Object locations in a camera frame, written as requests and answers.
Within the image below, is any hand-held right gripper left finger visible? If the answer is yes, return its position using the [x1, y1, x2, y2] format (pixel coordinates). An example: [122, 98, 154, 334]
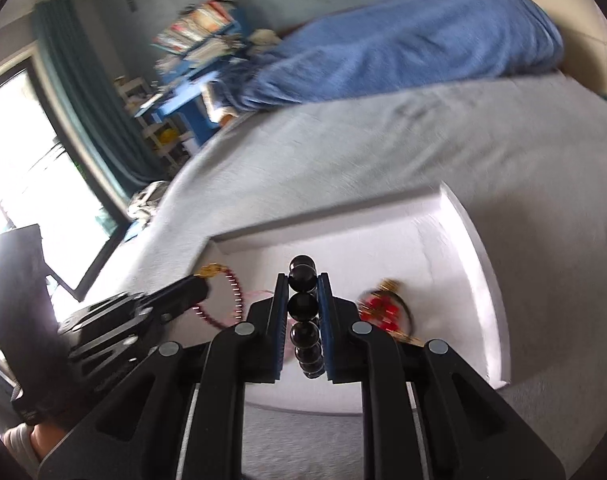
[38, 272, 289, 480]

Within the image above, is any teal curtain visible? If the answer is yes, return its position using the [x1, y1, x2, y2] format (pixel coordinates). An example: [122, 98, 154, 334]
[31, 0, 159, 196]

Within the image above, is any grey cardboard box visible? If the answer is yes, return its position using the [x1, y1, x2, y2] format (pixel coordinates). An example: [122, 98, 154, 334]
[204, 182, 511, 416]

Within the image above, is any blue blanket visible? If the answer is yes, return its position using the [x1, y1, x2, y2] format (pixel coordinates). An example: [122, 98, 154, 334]
[218, 0, 564, 113]

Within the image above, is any person's left forearm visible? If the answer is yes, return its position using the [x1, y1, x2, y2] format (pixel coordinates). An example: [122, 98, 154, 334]
[4, 412, 69, 468]

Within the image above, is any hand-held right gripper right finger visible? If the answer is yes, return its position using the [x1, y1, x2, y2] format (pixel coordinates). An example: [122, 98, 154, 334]
[317, 272, 567, 480]

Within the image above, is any grey bed blanket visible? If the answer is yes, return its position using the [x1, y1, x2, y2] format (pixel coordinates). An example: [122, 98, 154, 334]
[78, 72, 607, 480]

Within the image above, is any window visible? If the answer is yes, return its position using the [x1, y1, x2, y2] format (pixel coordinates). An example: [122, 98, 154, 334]
[0, 55, 124, 301]

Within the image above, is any red and gold bead bracelet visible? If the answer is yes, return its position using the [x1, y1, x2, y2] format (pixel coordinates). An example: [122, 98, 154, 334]
[357, 280, 424, 346]

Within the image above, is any row of books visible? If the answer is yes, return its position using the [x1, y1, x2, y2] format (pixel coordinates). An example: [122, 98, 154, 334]
[151, 0, 237, 53]

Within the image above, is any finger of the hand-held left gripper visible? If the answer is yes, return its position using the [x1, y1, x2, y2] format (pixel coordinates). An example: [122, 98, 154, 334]
[144, 275, 212, 324]

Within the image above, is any large black bead bracelet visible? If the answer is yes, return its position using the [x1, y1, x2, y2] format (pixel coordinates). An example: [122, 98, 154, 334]
[288, 255, 327, 380]

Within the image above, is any dark red beaded bracelet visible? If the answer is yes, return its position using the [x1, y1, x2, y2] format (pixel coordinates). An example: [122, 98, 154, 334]
[194, 264, 245, 331]

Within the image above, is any white shelf rack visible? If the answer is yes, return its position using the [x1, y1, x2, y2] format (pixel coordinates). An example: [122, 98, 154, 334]
[116, 77, 194, 166]

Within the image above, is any blue desk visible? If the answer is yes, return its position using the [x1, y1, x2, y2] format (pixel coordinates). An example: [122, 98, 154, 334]
[134, 57, 249, 156]

